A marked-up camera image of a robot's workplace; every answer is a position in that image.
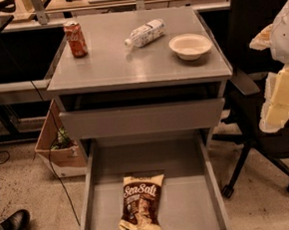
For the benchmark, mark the grey drawer cabinet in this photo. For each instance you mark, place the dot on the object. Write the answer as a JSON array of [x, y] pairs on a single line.
[[114, 76]]

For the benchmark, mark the grey top drawer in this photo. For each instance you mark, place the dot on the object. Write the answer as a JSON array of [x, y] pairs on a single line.
[[141, 120]]

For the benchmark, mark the black office chair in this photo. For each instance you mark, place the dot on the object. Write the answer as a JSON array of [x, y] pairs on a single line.
[[233, 27]]

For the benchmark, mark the clear plastic water bottle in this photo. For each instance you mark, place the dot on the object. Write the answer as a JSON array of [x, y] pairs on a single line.
[[146, 33]]

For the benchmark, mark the red soda can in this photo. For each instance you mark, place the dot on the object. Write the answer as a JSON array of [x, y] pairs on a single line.
[[76, 39]]

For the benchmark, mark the cardboard box with trash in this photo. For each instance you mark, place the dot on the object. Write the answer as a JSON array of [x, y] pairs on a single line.
[[63, 159]]

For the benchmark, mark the brown sea salt chip bag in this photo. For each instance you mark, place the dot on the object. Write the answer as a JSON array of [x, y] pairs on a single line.
[[141, 199]]

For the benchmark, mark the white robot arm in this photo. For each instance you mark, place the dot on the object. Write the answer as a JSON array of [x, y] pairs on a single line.
[[279, 36]]

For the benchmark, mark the open middle drawer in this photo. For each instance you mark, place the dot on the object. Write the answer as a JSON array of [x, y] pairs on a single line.
[[189, 199]]

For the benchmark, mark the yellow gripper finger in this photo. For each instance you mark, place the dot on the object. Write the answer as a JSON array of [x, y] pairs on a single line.
[[275, 110], [262, 40]]

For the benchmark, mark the white paper bowl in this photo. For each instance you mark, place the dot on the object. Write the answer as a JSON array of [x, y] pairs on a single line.
[[190, 47]]

